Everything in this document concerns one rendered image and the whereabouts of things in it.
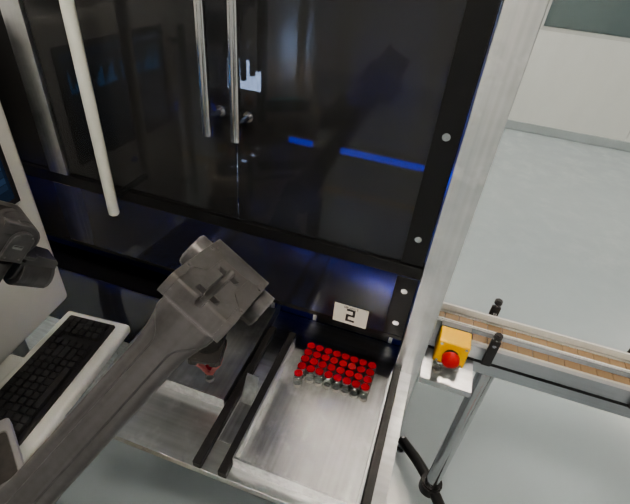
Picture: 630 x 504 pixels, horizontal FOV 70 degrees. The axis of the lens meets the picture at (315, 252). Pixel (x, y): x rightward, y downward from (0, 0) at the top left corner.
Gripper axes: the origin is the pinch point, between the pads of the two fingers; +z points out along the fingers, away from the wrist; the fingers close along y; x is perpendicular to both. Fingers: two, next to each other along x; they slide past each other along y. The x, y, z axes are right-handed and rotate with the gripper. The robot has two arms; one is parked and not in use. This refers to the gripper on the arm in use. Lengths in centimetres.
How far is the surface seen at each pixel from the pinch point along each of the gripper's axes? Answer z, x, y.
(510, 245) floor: 98, -161, 199
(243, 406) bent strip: 5.1, -8.6, -5.5
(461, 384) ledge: 5, -61, 7
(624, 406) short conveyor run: 4, -102, 6
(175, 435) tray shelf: 5.3, 4.4, -14.0
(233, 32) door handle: -68, -3, 17
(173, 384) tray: 3.2, 7.9, -3.2
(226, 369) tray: 5.5, -2.6, 4.1
